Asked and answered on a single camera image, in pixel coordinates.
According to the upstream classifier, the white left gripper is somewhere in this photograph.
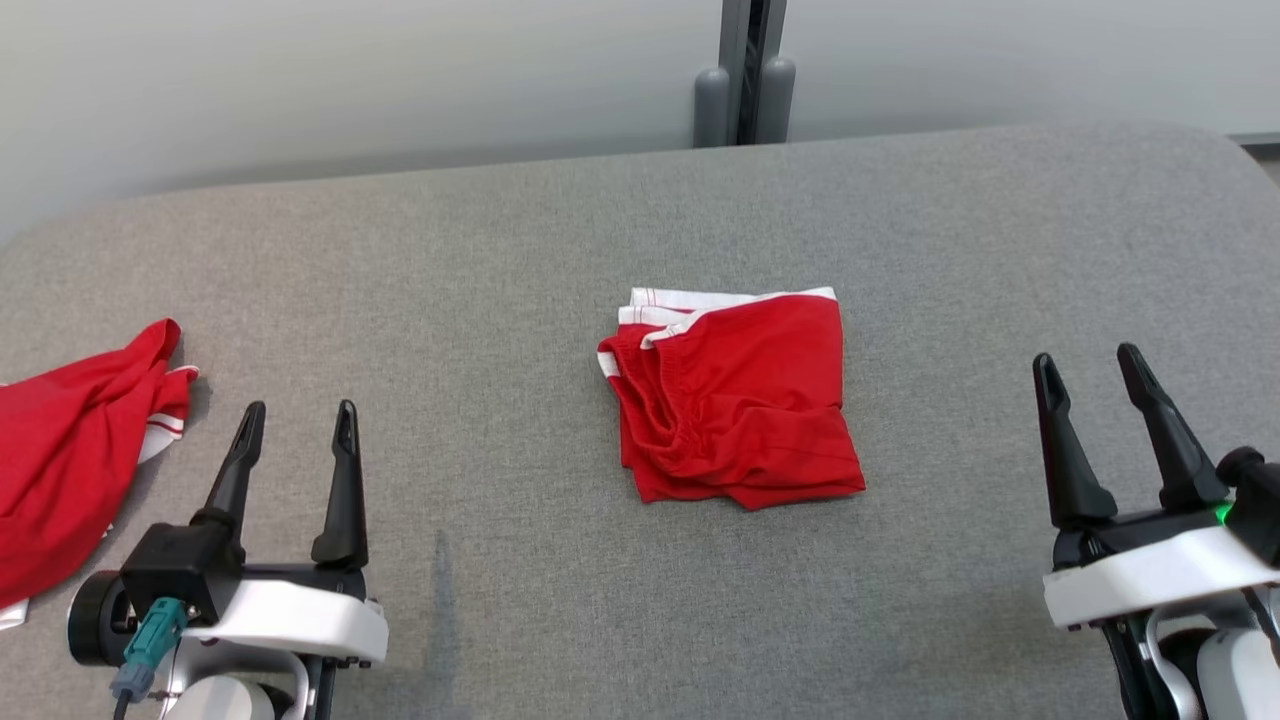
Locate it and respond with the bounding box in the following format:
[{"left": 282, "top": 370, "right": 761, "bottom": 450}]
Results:
[{"left": 67, "top": 399, "right": 390, "bottom": 720}]

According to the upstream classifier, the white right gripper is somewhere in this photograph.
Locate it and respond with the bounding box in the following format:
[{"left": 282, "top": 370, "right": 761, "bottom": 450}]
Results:
[{"left": 1032, "top": 342, "right": 1280, "bottom": 633}]

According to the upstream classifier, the red basketball jersey white trim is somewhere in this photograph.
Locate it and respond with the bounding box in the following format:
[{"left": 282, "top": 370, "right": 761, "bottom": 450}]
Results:
[{"left": 0, "top": 318, "right": 200, "bottom": 631}]

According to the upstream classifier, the red shorts white stripe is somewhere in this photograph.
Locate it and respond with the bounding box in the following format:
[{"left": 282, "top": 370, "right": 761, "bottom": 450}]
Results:
[{"left": 597, "top": 286, "right": 867, "bottom": 512}]

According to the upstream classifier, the grey fabric sofa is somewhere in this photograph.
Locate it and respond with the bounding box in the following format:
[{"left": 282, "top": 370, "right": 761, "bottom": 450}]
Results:
[{"left": 0, "top": 122, "right": 1280, "bottom": 720}]

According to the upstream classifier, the teal plug left camera cable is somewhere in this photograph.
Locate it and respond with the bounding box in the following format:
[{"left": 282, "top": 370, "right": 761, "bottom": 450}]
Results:
[{"left": 108, "top": 597, "right": 190, "bottom": 720}]

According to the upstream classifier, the grey metal partition post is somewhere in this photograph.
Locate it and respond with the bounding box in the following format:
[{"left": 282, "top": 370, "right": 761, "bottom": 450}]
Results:
[{"left": 693, "top": 0, "right": 798, "bottom": 150}]

